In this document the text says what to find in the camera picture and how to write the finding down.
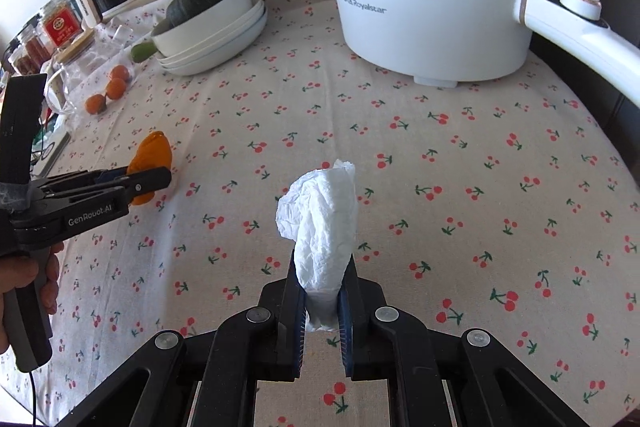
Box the glass spice jar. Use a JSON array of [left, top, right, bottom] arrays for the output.
[[9, 47, 32, 76], [17, 27, 51, 64]]

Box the white ceramic plate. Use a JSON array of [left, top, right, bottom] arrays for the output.
[[161, 7, 268, 76]]

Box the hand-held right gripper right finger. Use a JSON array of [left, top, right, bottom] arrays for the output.
[[336, 253, 591, 427]]

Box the glass jar with red label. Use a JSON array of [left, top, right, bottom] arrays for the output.
[[40, 0, 83, 50]]

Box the small green fruit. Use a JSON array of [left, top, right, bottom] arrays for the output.
[[131, 41, 161, 63]]

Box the white square gadget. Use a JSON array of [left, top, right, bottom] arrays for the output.
[[32, 129, 72, 172]]

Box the person's left hand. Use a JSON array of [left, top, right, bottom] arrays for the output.
[[0, 241, 66, 349]]

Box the orange peel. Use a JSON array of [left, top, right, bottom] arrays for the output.
[[126, 132, 173, 206]]

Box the white tissue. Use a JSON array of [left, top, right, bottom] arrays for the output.
[[276, 159, 360, 334]]

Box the white ceramic bowl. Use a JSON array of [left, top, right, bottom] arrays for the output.
[[150, 0, 252, 58]]

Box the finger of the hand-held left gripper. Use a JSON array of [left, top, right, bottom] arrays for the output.
[[37, 167, 173, 208], [30, 167, 133, 196]]

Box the white electric pot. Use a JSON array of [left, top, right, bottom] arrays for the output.
[[315, 0, 640, 108]]

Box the cherry print tablecloth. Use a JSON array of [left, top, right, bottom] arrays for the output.
[[0, 0, 640, 427]]

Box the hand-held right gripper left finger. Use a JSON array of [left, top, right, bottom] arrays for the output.
[[57, 251, 307, 427]]

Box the dark green pumpkin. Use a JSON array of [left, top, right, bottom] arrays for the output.
[[165, 0, 233, 30]]

